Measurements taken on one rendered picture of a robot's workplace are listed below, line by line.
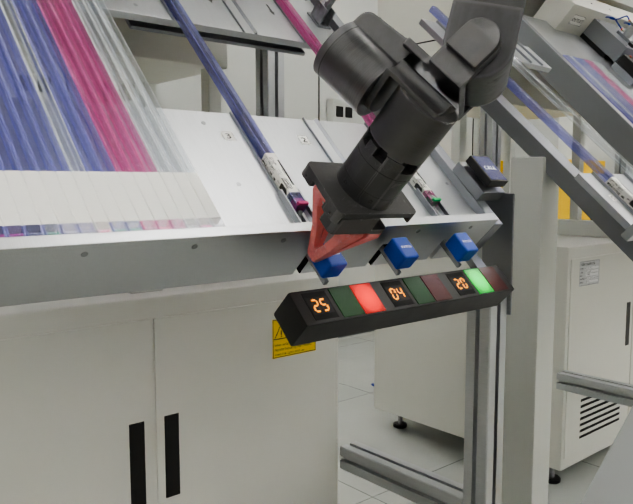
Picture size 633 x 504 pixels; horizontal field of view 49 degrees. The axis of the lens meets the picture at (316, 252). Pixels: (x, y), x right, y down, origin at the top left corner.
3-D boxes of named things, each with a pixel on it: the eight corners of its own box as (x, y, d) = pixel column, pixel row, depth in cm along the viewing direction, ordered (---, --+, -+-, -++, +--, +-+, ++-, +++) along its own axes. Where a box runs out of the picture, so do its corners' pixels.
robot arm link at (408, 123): (446, 118, 54) (475, 109, 58) (385, 61, 56) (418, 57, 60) (397, 180, 58) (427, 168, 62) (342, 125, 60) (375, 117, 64)
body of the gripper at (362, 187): (296, 175, 63) (337, 113, 58) (374, 178, 70) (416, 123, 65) (329, 228, 60) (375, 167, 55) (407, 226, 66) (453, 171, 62)
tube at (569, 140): (650, 222, 94) (658, 214, 94) (646, 223, 94) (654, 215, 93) (433, 12, 118) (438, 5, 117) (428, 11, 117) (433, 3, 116)
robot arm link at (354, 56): (512, 34, 54) (503, 78, 62) (409, -55, 56) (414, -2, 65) (399, 141, 54) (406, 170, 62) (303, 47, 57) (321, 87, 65)
